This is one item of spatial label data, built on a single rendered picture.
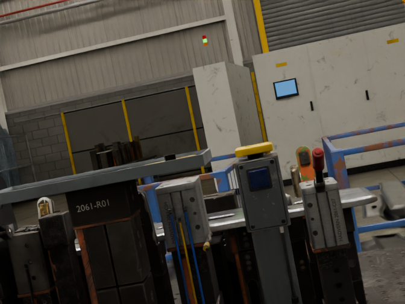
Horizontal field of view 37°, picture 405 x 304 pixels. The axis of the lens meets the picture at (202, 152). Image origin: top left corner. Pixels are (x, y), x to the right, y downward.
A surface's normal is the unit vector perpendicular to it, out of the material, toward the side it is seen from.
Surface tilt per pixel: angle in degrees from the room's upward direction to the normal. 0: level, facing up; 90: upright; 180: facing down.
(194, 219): 90
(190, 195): 90
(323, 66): 90
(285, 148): 90
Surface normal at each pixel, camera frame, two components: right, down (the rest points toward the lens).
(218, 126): -0.22, 0.10
